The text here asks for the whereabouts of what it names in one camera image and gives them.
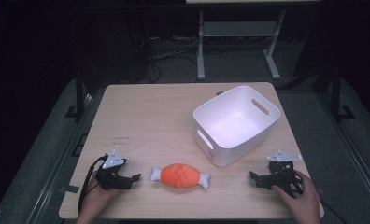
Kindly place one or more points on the black metal stand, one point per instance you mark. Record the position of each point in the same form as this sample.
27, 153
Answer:
337, 96
79, 96

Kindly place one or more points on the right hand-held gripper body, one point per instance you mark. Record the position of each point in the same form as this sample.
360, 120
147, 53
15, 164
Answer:
281, 174

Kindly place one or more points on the white plastic storage bin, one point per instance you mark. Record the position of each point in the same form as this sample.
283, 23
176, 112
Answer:
236, 124

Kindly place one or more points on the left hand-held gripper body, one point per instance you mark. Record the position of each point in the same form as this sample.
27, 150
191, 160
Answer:
111, 174

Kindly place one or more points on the orange plush meat toy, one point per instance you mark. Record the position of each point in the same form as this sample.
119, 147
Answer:
180, 176

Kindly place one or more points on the grey metal table frame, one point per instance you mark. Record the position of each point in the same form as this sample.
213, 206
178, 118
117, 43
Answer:
239, 43

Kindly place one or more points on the person's right hand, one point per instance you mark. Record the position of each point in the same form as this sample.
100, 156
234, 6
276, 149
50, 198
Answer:
298, 202

